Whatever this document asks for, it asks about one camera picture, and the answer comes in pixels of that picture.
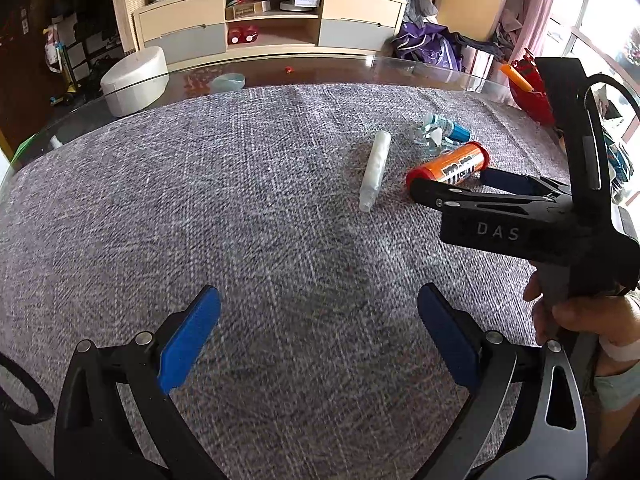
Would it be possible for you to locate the blue white face mask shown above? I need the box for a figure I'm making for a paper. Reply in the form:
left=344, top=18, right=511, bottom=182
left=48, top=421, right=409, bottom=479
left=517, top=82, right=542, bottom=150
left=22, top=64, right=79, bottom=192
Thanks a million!
left=412, top=125, right=458, bottom=157

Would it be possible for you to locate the beige TV cabinet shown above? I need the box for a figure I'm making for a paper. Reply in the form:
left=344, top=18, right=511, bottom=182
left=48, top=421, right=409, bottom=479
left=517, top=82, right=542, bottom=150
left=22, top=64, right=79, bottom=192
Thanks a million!
left=131, top=0, right=406, bottom=70

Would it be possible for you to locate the grey woven table cloth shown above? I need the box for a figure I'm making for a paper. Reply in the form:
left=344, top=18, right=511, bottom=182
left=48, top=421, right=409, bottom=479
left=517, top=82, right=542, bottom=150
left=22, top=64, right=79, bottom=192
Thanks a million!
left=1, top=84, right=568, bottom=479

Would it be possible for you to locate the purple bag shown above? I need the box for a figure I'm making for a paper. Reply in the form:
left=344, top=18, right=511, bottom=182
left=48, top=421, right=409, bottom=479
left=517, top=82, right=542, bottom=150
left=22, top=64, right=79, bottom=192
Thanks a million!
left=390, top=22, right=463, bottom=72

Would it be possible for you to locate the blue capped small bottle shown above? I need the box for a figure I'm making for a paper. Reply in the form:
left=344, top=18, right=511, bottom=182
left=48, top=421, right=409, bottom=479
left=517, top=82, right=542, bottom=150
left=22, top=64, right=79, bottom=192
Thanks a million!
left=424, top=114, right=471, bottom=143

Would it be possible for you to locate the white round stool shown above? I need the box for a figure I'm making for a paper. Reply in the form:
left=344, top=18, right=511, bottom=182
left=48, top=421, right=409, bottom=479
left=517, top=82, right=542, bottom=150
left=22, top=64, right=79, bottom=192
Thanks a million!
left=100, top=46, right=169, bottom=118

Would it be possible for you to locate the person right hand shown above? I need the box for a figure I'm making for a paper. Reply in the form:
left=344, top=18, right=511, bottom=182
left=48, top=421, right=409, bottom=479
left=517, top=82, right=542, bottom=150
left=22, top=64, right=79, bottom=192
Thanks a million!
left=523, top=272, right=639, bottom=347

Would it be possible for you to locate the white plastic tube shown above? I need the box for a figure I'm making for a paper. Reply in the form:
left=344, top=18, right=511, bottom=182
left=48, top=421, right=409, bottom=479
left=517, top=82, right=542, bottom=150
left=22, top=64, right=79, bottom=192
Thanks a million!
left=359, top=130, right=392, bottom=212

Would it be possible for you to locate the orange labelled tube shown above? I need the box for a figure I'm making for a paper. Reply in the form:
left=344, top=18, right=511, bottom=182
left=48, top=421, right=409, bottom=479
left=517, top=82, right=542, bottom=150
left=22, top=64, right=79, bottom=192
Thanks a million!
left=406, top=141, right=490, bottom=188

